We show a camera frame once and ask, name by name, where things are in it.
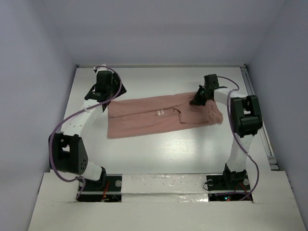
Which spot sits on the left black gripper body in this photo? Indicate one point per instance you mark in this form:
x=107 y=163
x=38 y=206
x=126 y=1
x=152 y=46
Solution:
x=109 y=90

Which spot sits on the pink printed t-shirt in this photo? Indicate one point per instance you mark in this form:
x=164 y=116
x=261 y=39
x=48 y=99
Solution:
x=160 y=114

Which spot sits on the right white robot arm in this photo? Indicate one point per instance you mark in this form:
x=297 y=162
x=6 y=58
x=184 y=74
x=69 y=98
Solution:
x=245 y=119

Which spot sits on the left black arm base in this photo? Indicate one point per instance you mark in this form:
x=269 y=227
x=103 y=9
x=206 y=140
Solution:
x=109 y=191

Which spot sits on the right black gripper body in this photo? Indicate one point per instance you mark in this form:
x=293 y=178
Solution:
x=206 y=89

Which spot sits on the aluminium rail right edge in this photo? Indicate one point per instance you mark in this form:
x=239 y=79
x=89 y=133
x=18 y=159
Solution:
x=257 y=111

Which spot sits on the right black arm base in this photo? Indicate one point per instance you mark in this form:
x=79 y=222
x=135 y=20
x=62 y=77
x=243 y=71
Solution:
x=228 y=186

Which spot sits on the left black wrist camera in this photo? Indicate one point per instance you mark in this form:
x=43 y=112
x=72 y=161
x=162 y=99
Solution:
x=104 y=78

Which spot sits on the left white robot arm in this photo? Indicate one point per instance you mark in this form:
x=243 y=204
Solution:
x=67 y=152

